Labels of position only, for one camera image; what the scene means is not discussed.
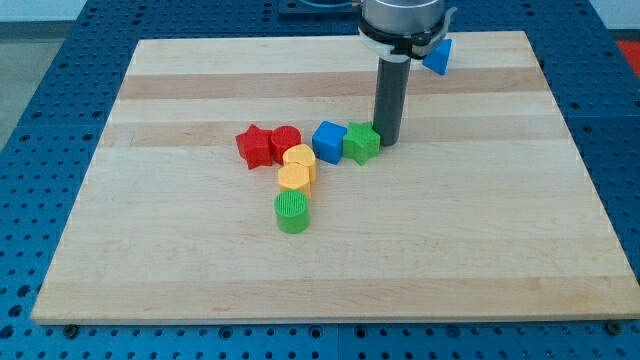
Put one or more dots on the blue triangle block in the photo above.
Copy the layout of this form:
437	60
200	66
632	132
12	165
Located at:
438	60

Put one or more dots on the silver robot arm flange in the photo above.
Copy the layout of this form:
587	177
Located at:
400	30

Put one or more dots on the yellow hexagon block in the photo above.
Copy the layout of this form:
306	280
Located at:
294	176

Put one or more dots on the yellow heart block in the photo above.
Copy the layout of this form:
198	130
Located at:
303	155

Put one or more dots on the green cylinder block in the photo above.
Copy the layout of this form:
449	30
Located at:
292	211

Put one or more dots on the blue cube block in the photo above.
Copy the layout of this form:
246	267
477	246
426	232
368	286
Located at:
327	142

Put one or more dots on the green star block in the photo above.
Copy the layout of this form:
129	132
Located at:
361	142

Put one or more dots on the red cylinder block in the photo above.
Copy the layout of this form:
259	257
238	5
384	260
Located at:
282	138

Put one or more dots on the red star block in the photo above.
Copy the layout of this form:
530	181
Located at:
254	146

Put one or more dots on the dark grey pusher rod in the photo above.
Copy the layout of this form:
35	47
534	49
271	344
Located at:
391	85

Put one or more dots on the wooden board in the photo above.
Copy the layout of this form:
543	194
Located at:
482	211

